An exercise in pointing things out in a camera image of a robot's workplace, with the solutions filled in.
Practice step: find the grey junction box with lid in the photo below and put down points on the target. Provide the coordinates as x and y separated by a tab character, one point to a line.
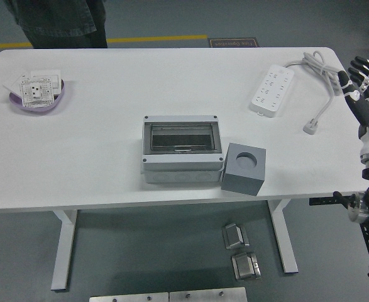
178	163

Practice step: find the grey cube with round hole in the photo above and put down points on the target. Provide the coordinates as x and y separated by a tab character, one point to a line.
240	184

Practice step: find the black table control panel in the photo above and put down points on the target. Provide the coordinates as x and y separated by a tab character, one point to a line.
322	200

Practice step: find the white power strip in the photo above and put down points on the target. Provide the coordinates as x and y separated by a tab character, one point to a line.
270	91

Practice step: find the dark floor sign with text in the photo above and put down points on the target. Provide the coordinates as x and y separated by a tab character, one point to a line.
234	43

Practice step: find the metal plate with screws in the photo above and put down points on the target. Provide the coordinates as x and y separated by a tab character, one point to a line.
203	295
127	298

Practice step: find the purple bowl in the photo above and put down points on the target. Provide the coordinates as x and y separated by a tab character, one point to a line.
46	108

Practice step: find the person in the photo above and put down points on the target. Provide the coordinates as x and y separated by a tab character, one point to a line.
61	22

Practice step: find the white printed socket panel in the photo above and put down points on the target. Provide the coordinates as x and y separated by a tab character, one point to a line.
36	91

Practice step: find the white plain card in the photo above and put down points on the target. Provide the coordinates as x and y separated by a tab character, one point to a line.
13	84

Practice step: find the small metal bracket block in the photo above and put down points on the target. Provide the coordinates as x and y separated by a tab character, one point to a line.
233	236

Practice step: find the large metal bracket block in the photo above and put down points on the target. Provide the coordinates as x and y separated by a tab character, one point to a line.
244	267

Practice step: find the white switch plate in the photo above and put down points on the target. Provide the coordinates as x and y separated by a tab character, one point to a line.
56	83

